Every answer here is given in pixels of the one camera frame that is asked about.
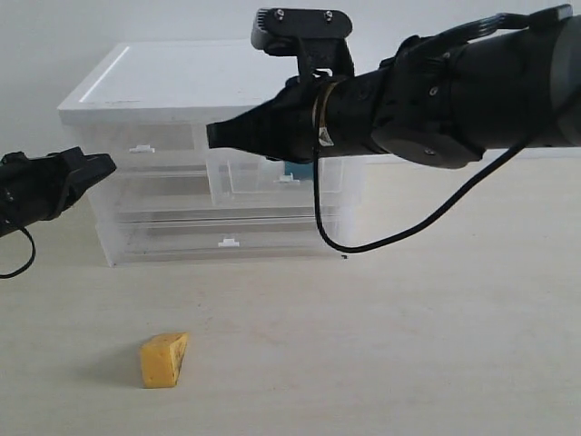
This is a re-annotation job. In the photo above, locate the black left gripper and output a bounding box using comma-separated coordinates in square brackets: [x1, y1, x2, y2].
[1, 146, 117, 227]

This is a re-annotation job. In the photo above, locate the white plastic drawer cabinet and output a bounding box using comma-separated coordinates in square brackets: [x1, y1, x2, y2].
[57, 41, 364, 267]

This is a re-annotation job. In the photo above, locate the bottom wide clear drawer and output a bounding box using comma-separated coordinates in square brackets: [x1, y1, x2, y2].
[98, 217, 340, 266]

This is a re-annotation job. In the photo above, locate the white bottle blue label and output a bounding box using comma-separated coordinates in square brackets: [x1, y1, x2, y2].
[283, 162, 313, 182]

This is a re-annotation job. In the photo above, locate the yellow cheese wedge sponge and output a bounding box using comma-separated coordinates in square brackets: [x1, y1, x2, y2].
[139, 332, 190, 389]

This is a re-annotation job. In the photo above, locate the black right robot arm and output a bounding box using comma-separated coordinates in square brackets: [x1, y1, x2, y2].
[207, 5, 580, 169]

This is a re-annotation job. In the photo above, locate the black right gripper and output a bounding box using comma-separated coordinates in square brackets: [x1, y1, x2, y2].
[206, 76, 327, 164]

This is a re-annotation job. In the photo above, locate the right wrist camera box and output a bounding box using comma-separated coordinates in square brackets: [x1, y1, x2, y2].
[251, 7, 355, 82]

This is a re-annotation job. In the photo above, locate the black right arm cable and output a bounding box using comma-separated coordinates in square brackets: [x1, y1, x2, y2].
[311, 3, 577, 253]

